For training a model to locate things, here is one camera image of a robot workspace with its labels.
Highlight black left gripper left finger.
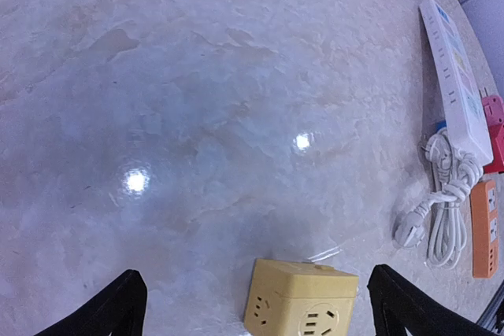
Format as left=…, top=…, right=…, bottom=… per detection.
left=38, top=269, right=147, bottom=336

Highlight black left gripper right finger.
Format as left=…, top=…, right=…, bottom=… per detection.
left=367, top=264, right=493, bottom=335

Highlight yellow cube socket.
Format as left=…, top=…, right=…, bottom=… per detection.
left=244, top=259, right=358, bottom=335

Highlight orange power strip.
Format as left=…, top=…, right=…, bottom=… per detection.
left=470, top=179, right=499, bottom=279

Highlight white strip cord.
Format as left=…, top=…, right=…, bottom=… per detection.
left=392, top=131, right=485, bottom=250

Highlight red cube socket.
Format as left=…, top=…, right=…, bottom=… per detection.
left=484, top=124, right=504, bottom=174

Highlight long white power strip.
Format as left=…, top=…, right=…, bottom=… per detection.
left=420, top=0, right=493, bottom=166

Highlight pink plug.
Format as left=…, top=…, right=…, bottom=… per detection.
left=482, top=94, right=504, bottom=127

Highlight aluminium front rail frame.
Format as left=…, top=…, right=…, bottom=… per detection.
left=476, top=291, right=503, bottom=335

